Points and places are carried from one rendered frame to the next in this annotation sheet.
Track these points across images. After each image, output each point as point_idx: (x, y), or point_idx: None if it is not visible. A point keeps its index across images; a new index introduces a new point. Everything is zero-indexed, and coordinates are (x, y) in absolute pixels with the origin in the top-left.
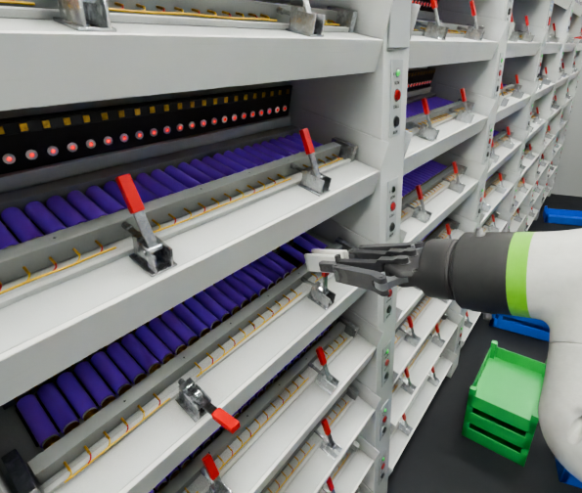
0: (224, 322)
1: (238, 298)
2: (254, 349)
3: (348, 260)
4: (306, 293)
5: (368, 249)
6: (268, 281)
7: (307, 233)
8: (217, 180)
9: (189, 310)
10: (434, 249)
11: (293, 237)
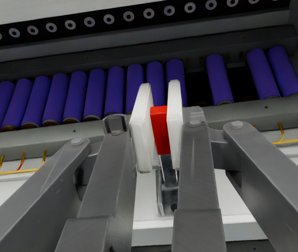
0: None
1: (44, 112)
2: None
3: (110, 149)
4: (155, 164)
5: (210, 151)
6: (110, 107)
7: None
8: None
9: None
10: None
11: (5, 19)
